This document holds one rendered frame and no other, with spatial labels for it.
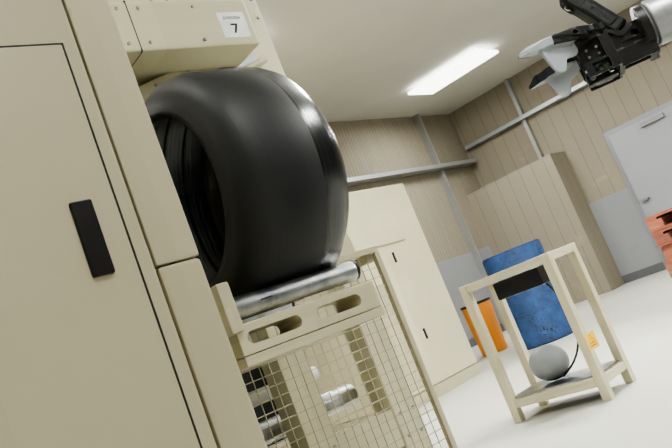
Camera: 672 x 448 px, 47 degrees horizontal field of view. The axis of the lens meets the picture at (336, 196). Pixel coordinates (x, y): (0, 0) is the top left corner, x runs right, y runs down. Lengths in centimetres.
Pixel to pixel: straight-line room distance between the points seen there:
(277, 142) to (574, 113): 1104
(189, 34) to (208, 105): 62
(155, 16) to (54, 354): 154
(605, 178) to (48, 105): 1174
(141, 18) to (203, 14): 19
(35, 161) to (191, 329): 22
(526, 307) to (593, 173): 475
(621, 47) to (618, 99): 1091
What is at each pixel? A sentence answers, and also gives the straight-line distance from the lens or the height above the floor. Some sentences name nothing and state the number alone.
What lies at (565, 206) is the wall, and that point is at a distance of 1206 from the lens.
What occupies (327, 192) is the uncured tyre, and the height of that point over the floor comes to 106.
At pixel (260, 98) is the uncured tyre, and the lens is 161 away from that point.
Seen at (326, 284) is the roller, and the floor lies 89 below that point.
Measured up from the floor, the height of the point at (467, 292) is 76.
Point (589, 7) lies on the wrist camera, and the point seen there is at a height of 111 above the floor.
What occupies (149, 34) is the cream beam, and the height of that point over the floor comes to 168.
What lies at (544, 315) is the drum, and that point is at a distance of 803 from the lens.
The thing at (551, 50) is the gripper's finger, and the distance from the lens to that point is 125.
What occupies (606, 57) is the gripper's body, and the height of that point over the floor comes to 102.
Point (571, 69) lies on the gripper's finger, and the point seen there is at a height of 104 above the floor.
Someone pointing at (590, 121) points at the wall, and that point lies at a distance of 1237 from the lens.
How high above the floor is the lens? 77
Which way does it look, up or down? 10 degrees up
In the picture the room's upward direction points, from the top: 22 degrees counter-clockwise
